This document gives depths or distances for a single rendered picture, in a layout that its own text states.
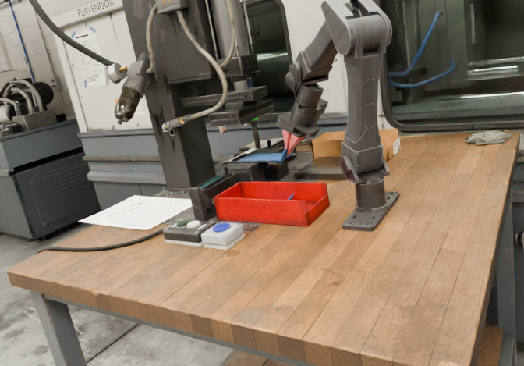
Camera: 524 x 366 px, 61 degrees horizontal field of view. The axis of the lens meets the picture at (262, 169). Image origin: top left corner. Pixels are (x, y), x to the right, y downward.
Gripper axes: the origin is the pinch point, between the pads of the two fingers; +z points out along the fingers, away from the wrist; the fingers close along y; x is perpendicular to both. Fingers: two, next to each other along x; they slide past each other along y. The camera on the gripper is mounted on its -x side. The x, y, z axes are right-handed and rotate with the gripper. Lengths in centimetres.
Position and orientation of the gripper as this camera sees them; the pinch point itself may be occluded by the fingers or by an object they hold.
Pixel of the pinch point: (288, 151)
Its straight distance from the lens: 121.6
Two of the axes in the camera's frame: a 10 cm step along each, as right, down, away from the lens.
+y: -8.1, -4.8, 3.3
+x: -5.0, 2.9, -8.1
